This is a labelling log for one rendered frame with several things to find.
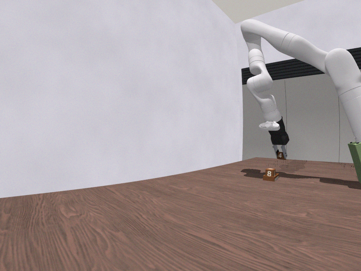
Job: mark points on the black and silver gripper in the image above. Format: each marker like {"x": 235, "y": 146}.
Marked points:
{"x": 275, "y": 125}

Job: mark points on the orange open tray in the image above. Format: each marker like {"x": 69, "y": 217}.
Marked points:
{"x": 269, "y": 178}

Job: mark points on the orange cube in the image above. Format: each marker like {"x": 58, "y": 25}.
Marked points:
{"x": 270, "y": 172}
{"x": 280, "y": 156}

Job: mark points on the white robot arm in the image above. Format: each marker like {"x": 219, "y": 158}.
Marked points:
{"x": 339, "y": 64}

